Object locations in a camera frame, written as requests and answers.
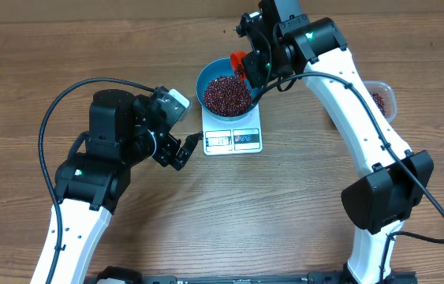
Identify red scoop with blue handle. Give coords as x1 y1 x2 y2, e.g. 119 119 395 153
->
229 50 247 80

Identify red beans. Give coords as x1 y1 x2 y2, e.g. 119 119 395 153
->
203 62 386 118

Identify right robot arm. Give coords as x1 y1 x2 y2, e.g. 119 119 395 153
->
236 1 434 283

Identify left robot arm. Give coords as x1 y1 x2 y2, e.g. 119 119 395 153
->
32 87 202 283

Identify white digital kitchen scale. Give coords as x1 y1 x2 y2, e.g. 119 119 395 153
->
202 106 263 156

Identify blue metal bowl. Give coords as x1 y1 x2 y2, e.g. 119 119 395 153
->
196 58 259 118

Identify clear plastic container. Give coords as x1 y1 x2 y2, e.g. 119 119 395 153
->
364 80 398 123

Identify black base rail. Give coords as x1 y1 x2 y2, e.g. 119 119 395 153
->
85 266 419 284

